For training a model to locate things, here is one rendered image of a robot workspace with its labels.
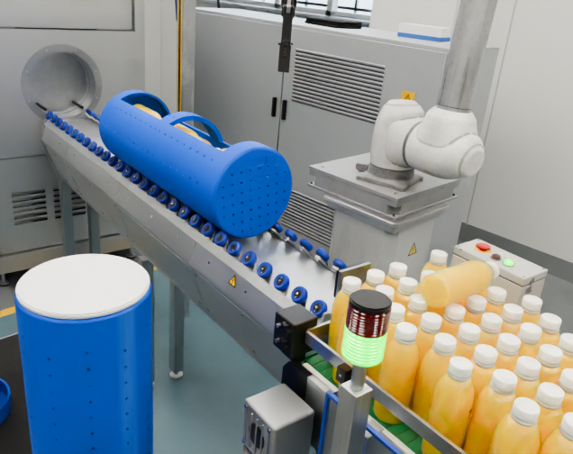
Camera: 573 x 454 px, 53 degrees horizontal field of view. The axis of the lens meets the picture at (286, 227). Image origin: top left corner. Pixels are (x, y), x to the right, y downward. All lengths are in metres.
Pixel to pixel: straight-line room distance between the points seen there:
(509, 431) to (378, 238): 1.05
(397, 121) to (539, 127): 2.29
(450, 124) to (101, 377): 1.17
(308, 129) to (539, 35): 1.57
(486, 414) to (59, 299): 0.85
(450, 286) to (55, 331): 0.79
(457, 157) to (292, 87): 1.93
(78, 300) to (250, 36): 2.79
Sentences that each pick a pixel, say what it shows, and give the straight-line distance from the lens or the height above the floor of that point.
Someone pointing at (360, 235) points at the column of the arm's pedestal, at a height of 0.90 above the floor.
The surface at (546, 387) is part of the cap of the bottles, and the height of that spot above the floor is 1.10.
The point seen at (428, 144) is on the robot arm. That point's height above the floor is 1.26.
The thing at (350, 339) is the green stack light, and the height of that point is 1.20.
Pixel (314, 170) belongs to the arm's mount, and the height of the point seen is 1.06.
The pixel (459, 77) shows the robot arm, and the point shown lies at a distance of 1.80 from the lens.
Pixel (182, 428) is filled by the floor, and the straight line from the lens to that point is 2.49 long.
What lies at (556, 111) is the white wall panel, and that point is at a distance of 4.07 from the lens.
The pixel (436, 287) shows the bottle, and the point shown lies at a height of 1.14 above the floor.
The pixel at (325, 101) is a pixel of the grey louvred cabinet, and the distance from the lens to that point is 3.38.
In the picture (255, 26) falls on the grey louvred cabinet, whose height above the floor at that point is 1.40.
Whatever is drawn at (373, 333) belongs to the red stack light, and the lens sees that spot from 0.86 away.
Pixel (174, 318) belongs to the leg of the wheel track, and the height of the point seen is 0.32.
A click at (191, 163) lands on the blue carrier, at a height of 1.15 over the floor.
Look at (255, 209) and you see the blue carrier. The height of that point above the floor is 1.04.
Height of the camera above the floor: 1.68
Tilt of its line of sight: 23 degrees down
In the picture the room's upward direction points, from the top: 5 degrees clockwise
